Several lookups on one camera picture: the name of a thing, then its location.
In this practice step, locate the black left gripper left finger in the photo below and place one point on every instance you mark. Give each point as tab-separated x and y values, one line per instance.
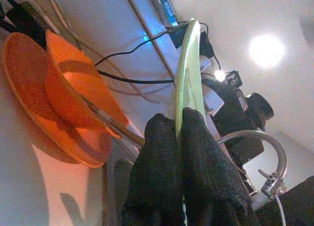
157	167

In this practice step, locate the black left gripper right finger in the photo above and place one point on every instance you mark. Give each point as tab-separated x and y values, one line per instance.
208	177

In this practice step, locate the light green plate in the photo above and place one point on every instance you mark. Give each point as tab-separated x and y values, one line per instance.
189	76

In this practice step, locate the chrome kitchen faucet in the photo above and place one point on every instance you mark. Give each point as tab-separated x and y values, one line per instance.
279	149

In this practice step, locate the wooden chopstick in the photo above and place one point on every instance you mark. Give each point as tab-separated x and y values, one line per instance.
110	116
127	133

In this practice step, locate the orange bowl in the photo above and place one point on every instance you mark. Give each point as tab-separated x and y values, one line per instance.
81	88

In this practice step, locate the round ceiling light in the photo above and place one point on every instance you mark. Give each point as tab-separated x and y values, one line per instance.
266	51

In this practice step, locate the orange plate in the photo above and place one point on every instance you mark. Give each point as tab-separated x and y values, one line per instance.
24	88

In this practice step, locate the small black power brick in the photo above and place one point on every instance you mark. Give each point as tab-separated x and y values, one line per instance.
27	24

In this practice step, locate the black camera device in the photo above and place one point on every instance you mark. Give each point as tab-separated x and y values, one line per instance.
240	118

